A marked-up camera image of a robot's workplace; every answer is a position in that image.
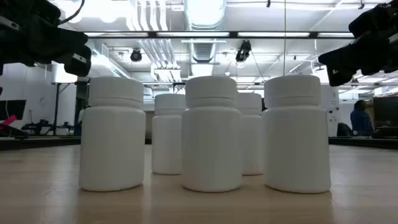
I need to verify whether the black ceiling spotlight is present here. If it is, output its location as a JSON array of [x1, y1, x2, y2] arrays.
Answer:
[[235, 39, 252, 63], [129, 48, 143, 63]]

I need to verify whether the black aluminium table frame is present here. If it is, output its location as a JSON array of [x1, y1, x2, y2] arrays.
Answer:
[[0, 136, 398, 151]]

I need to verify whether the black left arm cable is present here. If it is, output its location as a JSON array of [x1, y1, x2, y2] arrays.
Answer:
[[58, 0, 85, 26]]

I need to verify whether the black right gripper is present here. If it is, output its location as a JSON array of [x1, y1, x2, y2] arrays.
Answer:
[[318, 0, 398, 87]]

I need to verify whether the person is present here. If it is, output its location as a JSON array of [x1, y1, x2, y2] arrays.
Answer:
[[350, 99, 374, 137]]

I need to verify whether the white light panel on stand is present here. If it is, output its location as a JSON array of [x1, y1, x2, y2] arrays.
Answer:
[[50, 61, 78, 136]]

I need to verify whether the white pill bottle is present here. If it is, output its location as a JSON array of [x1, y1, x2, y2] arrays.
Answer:
[[262, 74, 332, 194], [78, 77, 147, 192], [181, 75, 243, 193], [151, 93, 187, 175], [236, 92, 265, 176]]

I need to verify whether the black computer monitor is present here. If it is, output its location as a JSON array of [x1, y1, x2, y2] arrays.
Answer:
[[0, 99, 27, 121], [373, 95, 398, 128]]

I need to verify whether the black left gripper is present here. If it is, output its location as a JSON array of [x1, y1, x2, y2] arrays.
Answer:
[[0, 0, 93, 77]]

